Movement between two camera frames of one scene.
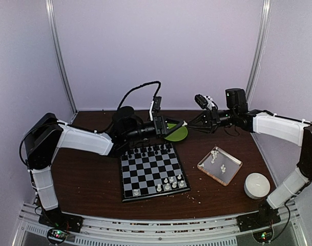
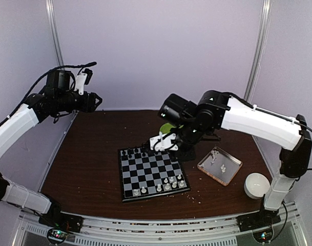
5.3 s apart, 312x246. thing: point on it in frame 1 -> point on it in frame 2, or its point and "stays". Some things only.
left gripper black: (161, 125) -> (88, 105)
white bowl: (256, 186) stays
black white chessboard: (150, 171) stays
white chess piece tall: (159, 189) stays
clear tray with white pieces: (220, 165) stays
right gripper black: (210, 120) -> (188, 155)
